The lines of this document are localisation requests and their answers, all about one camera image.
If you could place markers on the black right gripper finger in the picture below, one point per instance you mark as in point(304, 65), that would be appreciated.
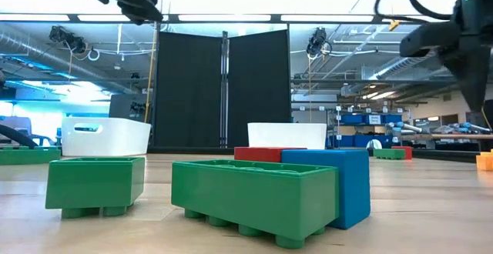
point(475, 81)
point(423, 40)

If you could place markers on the green long block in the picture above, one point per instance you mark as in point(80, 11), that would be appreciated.
point(250, 200)
point(385, 154)
point(27, 156)

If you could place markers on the blue small block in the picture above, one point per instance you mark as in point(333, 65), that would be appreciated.
point(354, 188)

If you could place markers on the red small block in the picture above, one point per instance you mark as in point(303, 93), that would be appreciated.
point(258, 154)
point(407, 152)

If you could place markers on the green small block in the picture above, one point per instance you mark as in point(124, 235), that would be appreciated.
point(92, 186)

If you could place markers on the silver background robot arm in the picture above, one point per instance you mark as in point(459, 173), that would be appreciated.
point(404, 127)
point(471, 127)

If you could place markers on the wooden workbench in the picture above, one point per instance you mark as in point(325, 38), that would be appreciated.
point(443, 136)

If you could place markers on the blue storage bin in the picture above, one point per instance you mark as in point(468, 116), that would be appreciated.
point(358, 141)
point(374, 119)
point(352, 119)
point(393, 118)

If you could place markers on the white plastic bin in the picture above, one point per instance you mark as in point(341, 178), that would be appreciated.
point(123, 138)
point(287, 134)

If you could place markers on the black folding partition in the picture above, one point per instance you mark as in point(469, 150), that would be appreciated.
point(188, 92)

